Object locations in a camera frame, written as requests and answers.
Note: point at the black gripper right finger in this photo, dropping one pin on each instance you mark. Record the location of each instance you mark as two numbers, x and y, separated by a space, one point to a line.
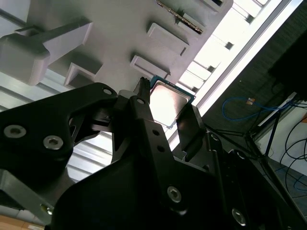
192 134

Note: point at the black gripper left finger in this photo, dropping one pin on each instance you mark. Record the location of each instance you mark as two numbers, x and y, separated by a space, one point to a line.
33 143

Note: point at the silver CPU chip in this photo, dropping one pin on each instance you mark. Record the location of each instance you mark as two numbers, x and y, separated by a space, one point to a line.
168 105

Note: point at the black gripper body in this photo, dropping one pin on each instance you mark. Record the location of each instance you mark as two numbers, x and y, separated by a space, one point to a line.
120 196

